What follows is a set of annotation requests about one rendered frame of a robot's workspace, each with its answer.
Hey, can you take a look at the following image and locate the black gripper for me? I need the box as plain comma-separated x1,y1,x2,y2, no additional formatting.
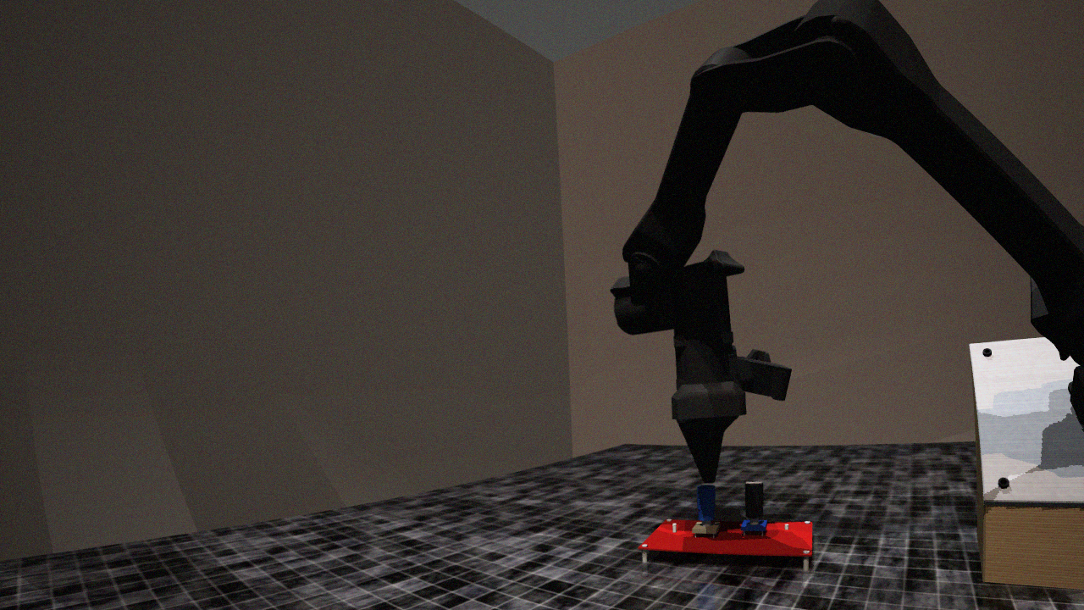
672,322,747,483

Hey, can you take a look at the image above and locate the red circuit board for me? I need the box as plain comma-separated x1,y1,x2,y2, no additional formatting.
638,481,812,571

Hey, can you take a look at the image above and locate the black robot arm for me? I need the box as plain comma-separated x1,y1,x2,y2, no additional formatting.
610,0,1084,425

